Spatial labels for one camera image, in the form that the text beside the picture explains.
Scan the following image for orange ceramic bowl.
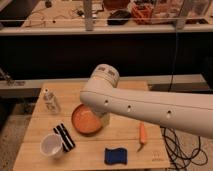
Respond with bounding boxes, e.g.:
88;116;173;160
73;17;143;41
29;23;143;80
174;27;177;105
71;104;102;135

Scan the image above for clear plastic bottle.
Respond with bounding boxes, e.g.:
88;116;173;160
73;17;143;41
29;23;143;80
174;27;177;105
43;89;61;114

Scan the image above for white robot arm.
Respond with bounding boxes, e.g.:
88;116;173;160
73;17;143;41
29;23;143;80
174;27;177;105
80;64;213;139

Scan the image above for white ceramic cup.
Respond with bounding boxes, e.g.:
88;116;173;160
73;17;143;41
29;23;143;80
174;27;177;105
40;133;63;159

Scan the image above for black white striped cloth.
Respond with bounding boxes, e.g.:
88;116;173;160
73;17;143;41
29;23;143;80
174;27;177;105
53;123;75;152

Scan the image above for black bag on bench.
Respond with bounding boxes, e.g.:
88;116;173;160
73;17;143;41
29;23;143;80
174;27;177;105
107;10;131;25

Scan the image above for grey metal post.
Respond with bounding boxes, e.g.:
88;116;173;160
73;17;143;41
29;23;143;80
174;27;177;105
83;0;93;31

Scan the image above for orange crate on bench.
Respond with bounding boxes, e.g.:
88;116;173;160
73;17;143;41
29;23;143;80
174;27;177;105
131;5;152;25

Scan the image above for black cables on floor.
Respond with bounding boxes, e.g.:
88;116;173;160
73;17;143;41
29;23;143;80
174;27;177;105
160;126;209;171

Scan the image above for metal clamp on rail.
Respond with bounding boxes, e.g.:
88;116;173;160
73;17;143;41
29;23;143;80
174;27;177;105
0;67;25;86

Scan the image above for blue sponge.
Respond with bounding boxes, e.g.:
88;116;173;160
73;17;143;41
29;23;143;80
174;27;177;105
104;148;127;165

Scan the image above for orange carrot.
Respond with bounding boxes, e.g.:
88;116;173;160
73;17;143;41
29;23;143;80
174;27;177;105
137;122;147;152

